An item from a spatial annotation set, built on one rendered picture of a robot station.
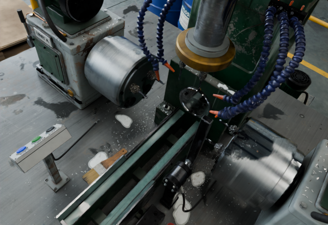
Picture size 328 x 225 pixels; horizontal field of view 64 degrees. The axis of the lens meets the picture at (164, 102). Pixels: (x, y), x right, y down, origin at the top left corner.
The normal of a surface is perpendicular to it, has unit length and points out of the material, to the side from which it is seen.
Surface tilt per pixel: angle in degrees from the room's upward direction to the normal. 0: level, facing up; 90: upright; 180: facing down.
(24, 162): 50
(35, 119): 0
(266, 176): 43
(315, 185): 0
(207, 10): 90
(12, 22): 0
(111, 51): 20
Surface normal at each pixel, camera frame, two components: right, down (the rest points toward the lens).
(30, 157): 0.67, 0.00
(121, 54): -0.03, -0.50
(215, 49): 0.11, -0.64
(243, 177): -0.51, 0.23
